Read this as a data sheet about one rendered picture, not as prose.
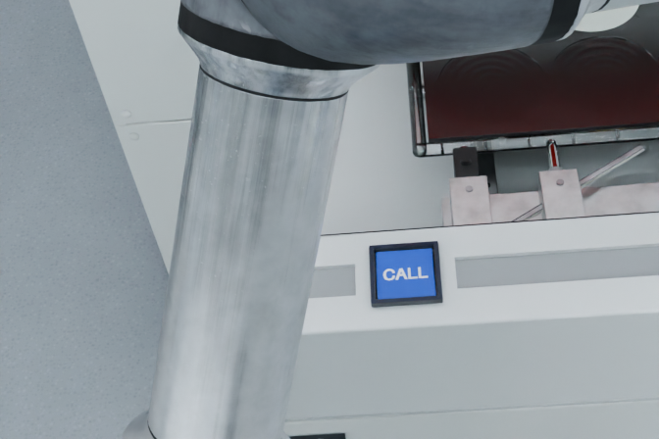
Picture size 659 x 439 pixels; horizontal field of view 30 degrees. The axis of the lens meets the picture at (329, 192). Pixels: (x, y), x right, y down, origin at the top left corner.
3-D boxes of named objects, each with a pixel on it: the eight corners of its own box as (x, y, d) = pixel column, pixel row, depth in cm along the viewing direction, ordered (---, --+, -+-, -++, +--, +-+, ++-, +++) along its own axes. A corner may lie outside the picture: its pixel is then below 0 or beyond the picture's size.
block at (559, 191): (537, 190, 112) (538, 170, 109) (575, 187, 111) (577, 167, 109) (548, 263, 107) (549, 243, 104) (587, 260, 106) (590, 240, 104)
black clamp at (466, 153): (452, 163, 114) (452, 144, 112) (477, 161, 114) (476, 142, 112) (455, 192, 112) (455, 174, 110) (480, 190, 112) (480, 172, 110)
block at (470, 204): (449, 196, 112) (448, 175, 110) (486, 193, 112) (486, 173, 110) (456, 268, 107) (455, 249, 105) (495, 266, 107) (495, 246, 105)
